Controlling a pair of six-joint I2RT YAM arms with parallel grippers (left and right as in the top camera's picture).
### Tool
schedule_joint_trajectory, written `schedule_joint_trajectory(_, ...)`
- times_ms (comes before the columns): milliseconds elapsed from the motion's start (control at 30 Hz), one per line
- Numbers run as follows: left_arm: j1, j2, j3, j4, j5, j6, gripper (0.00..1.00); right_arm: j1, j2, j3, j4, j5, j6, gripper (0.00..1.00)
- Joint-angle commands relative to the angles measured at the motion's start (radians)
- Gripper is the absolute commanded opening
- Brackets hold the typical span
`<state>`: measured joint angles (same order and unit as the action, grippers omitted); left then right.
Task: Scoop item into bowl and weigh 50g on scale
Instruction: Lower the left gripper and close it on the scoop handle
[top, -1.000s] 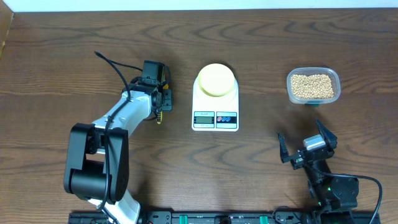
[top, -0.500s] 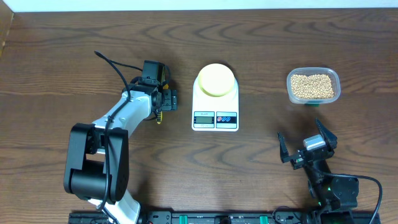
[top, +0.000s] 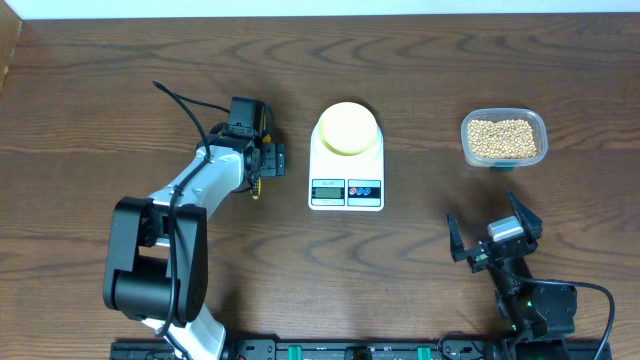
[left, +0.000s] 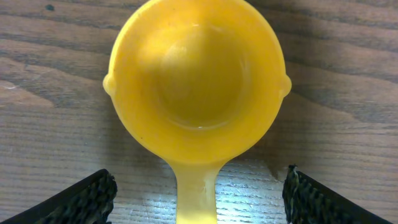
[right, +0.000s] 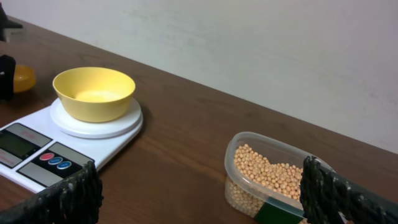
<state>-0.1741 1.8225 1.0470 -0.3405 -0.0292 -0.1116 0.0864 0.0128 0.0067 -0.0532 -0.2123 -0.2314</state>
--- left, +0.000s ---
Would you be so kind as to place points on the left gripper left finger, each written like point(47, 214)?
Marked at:
point(89, 201)

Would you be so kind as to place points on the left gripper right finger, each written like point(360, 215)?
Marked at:
point(306, 201)

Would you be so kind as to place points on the yellow measuring scoop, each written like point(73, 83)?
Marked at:
point(197, 83)

